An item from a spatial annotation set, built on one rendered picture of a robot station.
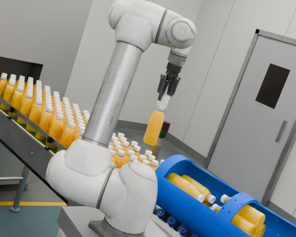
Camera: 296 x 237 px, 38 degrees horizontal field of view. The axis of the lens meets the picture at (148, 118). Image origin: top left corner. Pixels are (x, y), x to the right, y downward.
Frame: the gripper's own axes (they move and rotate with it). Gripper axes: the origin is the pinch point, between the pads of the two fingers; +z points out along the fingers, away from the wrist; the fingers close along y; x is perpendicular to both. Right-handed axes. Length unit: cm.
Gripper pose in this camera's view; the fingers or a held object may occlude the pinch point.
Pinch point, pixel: (162, 101)
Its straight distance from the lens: 218.7
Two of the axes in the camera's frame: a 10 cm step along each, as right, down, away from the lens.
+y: 6.8, 0.3, 7.3
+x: -6.7, -3.8, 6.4
